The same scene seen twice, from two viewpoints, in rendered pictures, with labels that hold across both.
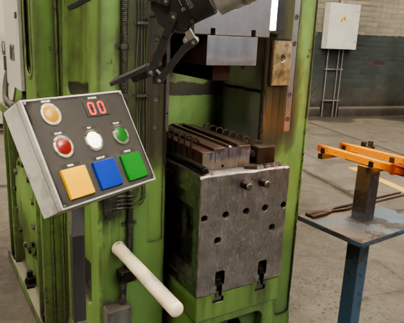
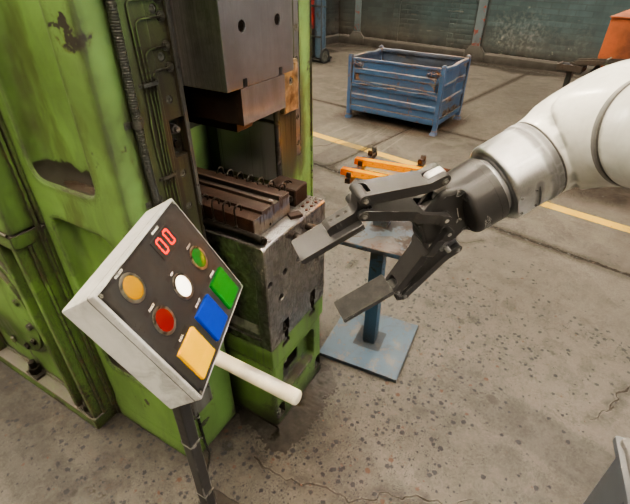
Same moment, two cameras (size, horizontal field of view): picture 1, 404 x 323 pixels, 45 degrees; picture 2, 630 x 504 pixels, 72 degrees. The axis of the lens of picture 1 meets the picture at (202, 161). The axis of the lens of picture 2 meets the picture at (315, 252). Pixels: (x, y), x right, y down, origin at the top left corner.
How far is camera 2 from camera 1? 68 cm
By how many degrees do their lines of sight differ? 32
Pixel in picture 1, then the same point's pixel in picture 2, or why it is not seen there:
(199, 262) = (270, 323)
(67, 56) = (18, 129)
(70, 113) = (148, 270)
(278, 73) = (289, 98)
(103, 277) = not seen: hidden behind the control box
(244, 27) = (271, 67)
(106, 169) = (210, 314)
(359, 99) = not seen: hidden behind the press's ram
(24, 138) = (115, 337)
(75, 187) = (199, 362)
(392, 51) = not seen: outside the picture
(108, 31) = (111, 109)
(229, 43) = (261, 91)
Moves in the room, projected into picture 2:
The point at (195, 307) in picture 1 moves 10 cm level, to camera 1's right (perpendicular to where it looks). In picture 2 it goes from (271, 359) to (295, 349)
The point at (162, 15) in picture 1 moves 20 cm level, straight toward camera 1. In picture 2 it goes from (431, 232) to (622, 346)
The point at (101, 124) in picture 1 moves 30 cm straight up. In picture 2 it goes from (178, 260) to (146, 115)
